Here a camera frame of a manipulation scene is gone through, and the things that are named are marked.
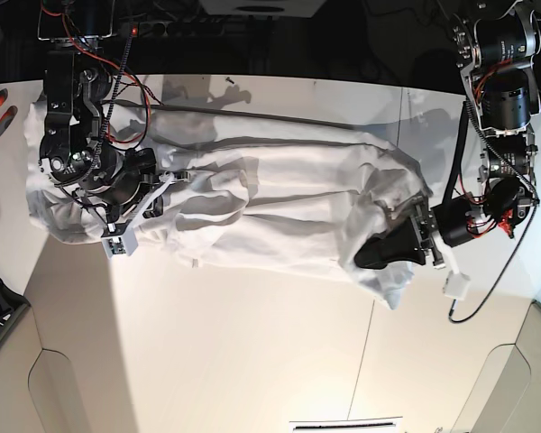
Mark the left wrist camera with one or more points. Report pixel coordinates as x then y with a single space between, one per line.
456 285

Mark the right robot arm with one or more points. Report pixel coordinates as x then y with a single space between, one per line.
79 151

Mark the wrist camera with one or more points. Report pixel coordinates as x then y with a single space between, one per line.
119 242
456 285

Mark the white t-shirt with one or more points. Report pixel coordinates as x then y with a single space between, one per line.
281 196

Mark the black power strip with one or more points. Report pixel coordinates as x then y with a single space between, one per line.
194 28

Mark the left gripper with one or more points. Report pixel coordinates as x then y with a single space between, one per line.
422 232

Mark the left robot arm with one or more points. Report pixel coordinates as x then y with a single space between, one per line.
492 180

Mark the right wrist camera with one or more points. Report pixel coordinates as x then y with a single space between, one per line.
119 242

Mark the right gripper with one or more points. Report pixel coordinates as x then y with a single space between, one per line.
135 191

